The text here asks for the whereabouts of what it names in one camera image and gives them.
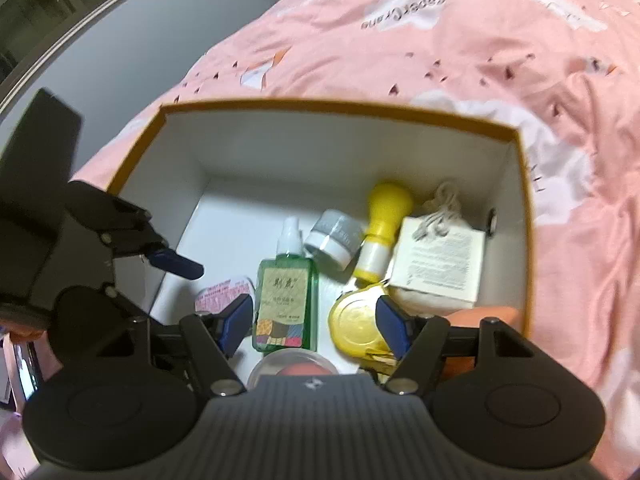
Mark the yellow bulb cap bottle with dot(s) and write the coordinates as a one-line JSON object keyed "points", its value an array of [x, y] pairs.
{"points": [[385, 210]]}

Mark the pink makeup sponge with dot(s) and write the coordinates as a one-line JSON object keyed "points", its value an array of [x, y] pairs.
{"points": [[300, 371]]}

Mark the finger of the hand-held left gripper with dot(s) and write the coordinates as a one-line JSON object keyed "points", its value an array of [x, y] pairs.
{"points": [[175, 262], [125, 306]]}

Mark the yellow round tin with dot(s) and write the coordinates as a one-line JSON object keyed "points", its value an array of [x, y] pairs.
{"points": [[355, 317]]}

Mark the pink printed blanket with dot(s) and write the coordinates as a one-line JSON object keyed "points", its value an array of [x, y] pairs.
{"points": [[450, 60]]}

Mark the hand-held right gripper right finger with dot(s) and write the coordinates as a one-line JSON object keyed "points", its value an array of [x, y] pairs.
{"points": [[387, 325]]}

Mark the green spray bottle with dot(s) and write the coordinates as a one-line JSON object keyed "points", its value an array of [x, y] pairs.
{"points": [[285, 290]]}

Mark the white printed carton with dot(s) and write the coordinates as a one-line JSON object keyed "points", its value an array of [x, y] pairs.
{"points": [[440, 265]]}

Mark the pink squeeze bottle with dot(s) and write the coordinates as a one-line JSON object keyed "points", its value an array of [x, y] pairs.
{"points": [[467, 316]]}

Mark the clear plastic case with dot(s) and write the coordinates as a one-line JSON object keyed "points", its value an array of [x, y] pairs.
{"points": [[265, 360]]}

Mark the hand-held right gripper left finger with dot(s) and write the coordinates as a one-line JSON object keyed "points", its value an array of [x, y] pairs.
{"points": [[235, 322]]}

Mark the grey white cream jar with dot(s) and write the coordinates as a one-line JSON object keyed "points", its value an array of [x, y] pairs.
{"points": [[332, 235]]}

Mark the window frame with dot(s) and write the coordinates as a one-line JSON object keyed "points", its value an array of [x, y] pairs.
{"points": [[45, 5]]}

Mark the orange cardboard box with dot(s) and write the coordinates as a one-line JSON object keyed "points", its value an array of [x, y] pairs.
{"points": [[325, 160]]}

